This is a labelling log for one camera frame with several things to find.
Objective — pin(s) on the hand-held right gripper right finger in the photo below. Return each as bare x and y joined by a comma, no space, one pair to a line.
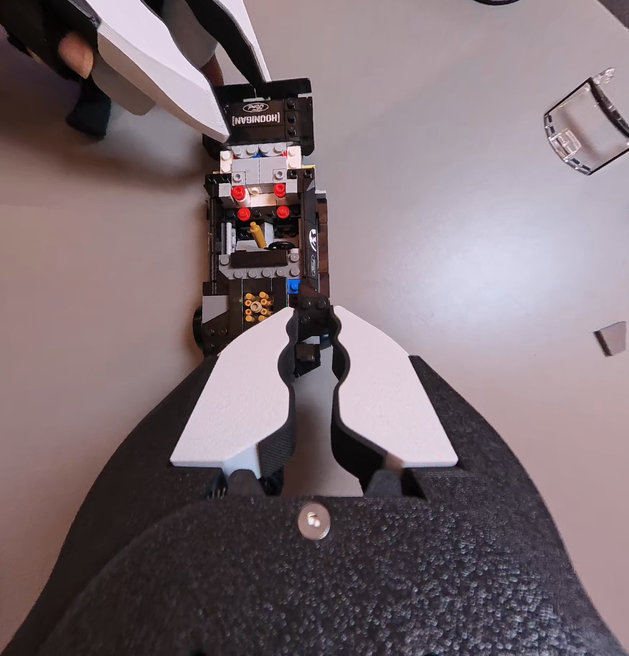
397,405

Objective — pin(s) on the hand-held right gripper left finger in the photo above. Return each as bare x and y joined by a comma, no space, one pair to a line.
232,405

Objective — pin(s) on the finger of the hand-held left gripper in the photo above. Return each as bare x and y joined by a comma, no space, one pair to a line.
243,36
156,56

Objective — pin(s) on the lego car model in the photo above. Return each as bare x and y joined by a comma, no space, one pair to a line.
263,205

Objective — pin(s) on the grey wedge lego piece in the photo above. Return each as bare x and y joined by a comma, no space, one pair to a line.
611,339

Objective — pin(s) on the clear lego windshield piece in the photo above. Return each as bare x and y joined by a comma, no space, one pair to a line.
586,123

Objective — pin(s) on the person's left hand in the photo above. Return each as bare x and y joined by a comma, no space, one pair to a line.
77,53

